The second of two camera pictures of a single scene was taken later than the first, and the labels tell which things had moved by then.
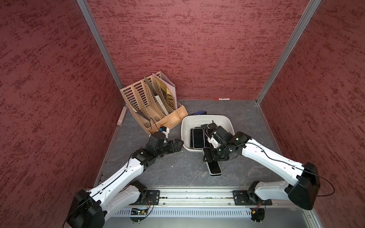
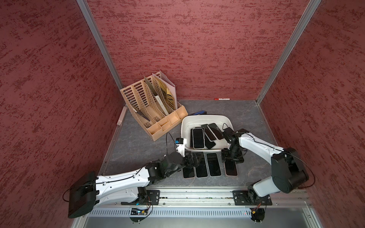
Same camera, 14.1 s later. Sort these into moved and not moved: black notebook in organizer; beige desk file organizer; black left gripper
Moved: black left gripper
Not moved: black notebook in organizer; beige desk file organizer
